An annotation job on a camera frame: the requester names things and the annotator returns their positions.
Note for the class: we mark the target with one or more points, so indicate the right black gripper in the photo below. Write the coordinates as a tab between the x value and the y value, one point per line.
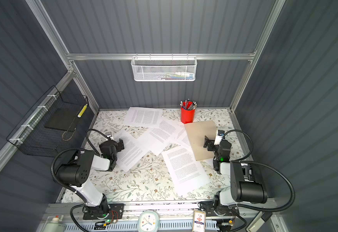
211	144

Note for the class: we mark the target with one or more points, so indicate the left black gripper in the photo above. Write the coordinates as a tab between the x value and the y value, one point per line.
118	145

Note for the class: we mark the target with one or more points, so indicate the brown kraft paper folder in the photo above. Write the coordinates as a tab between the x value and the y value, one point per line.
196	133

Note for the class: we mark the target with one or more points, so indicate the large front printed sheet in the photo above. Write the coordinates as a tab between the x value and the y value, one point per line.
186	173

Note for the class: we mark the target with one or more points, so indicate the printed paper sheet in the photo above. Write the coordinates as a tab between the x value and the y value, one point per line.
156	139
143	117
133	151

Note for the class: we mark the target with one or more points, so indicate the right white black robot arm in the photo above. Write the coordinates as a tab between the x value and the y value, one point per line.
246	181

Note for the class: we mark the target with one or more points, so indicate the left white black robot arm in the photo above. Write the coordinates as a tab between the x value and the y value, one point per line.
71	168

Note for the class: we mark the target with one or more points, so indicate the red pen cup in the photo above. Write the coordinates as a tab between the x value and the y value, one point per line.
187	111

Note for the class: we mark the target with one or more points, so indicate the yellow marker in basket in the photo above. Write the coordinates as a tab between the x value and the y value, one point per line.
81	112

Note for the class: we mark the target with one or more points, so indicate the black notebook in basket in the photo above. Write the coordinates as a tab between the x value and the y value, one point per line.
63	120

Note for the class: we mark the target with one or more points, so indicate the small card box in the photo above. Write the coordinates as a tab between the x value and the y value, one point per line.
199	221

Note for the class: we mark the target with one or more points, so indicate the white desk clock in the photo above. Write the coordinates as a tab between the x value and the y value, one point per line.
149	221

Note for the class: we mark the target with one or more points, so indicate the black white stapler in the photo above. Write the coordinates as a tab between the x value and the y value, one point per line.
258	221

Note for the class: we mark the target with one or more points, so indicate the white glue bottle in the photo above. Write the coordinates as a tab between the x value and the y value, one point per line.
55	225

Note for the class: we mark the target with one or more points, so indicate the black wire basket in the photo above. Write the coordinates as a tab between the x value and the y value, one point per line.
31	137

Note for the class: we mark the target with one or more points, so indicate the white wire mesh basket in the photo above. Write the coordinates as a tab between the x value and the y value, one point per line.
160	70

